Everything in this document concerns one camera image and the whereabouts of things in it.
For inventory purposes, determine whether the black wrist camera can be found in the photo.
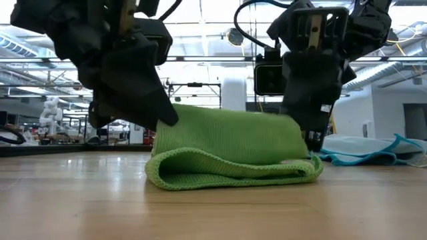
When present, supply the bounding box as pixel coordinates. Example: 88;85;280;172
133;18;173;66
253;46;287;97

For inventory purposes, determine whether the light blue microfiber towel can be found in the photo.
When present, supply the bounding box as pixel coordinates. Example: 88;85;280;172
313;133;427;167

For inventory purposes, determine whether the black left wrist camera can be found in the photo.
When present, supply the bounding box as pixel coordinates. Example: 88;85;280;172
133;18;173;66

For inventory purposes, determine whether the black overhead rig frame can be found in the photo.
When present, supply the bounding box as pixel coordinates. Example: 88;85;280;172
167;82;223;109

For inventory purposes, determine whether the green microfiber towel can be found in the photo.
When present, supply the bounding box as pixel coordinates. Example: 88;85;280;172
145;103;324;191

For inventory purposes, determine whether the black metal table frame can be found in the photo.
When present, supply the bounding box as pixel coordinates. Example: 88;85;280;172
0;143;153;157

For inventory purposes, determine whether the black camera cable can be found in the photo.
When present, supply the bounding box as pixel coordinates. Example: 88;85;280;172
233;0;291;51

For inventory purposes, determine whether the silver air duct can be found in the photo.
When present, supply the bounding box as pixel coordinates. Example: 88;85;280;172
0;35;59;69
342;41;427;93

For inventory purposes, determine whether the black cable reel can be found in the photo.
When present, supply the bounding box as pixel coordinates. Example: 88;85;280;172
386;29;400;47
226;27;245;47

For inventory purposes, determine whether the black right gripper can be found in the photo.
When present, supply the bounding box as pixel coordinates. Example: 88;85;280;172
266;0;356;153

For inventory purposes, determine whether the thick black cable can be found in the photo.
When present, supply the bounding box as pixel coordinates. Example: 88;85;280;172
0;125;27;146

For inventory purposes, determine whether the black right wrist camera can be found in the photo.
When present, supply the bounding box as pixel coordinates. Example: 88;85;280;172
253;46;287;97

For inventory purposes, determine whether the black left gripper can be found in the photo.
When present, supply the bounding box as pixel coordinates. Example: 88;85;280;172
9;0;179;131

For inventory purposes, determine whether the dark grey door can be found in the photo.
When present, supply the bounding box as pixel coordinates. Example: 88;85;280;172
403;103;427;141

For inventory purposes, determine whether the white column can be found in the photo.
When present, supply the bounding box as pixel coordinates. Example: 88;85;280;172
222;76;248;113

